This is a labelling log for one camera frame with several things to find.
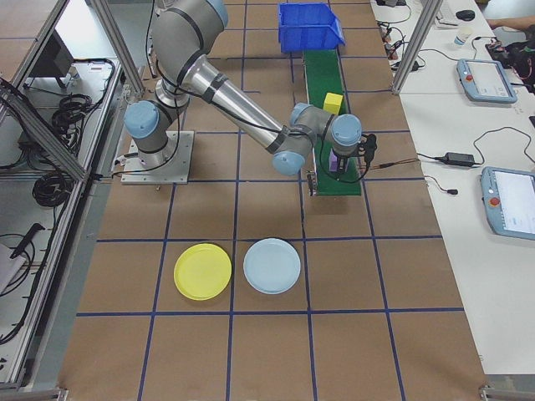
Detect aluminium camera mast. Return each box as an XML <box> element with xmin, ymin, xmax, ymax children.
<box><xmin>89</xmin><ymin>0</ymin><xmax>145</xmax><ymax>95</ymax></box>

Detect white side desk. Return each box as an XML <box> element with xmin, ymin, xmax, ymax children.
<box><xmin>369</xmin><ymin>0</ymin><xmax>535</xmax><ymax>377</ymax></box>

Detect green conveyor belt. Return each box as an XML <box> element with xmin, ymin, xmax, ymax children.
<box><xmin>301</xmin><ymin>48</ymin><xmax>363</xmax><ymax>198</ymax></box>

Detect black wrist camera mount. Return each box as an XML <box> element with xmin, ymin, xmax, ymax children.
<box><xmin>359</xmin><ymin>132</ymin><xmax>380</xmax><ymax>167</ymax></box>

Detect yellow foam block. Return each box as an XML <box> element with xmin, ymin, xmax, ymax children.
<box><xmin>323</xmin><ymin>92</ymin><xmax>345</xmax><ymax>116</ymax></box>

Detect yellow plastic plate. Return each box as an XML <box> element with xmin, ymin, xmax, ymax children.
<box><xmin>173</xmin><ymin>242</ymin><xmax>233</xmax><ymax>301</ymax></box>

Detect black tool handle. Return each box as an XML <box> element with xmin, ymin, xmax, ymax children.
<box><xmin>10</xmin><ymin>223</ymin><xmax>45</xmax><ymax>258</ymax></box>

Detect aluminium profile post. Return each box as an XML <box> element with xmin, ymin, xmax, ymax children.
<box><xmin>391</xmin><ymin>0</ymin><xmax>445</xmax><ymax>96</ymax></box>

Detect light blue plastic plate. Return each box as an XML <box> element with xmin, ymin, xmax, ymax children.
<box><xmin>242</xmin><ymin>237</ymin><xmax>302</xmax><ymax>296</ymax></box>

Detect metal bar frame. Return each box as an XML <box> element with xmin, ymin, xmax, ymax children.
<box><xmin>0</xmin><ymin>0</ymin><xmax>145</xmax><ymax>392</ymax></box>

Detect black cable coil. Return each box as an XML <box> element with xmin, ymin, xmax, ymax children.
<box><xmin>50</xmin><ymin>94</ymin><xmax>105</xmax><ymax>141</ymax></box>
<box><xmin>33</xmin><ymin>172</ymin><xmax>73</xmax><ymax>209</ymax></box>

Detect grey-blue teach pendant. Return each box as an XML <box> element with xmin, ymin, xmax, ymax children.
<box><xmin>456</xmin><ymin>58</ymin><xmax>518</xmax><ymax>104</ymax></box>
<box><xmin>478</xmin><ymin>165</ymin><xmax>535</xmax><ymax>241</ymax></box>

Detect blue plastic storage bin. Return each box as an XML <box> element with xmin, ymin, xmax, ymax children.
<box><xmin>277</xmin><ymin>3</ymin><xmax>348</xmax><ymax>55</ymax></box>

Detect black control box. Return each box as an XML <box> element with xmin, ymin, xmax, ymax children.
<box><xmin>25</xmin><ymin>31</ymin><xmax>76</xmax><ymax>89</ymax></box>

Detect aluminium table corner bracket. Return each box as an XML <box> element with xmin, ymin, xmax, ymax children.
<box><xmin>478</xmin><ymin>375</ymin><xmax>535</xmax><ymax>401</ymax></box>

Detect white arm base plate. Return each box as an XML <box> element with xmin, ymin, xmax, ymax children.
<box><xmin>120</xmin><ymin>129</ymin><xmax>196</xmax><ymax>185</ymax></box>

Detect person forearm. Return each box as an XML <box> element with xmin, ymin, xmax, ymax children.
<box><xmin>487</xmin><ymin>16</ymin><xmax>535</xmax><ymax>33</ymax></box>

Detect red black conveyor wires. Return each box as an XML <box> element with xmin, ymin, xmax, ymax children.
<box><xmin>358</xmin><ymin>158</ymin><xmax>420</xmax><ymax>171</ymax></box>

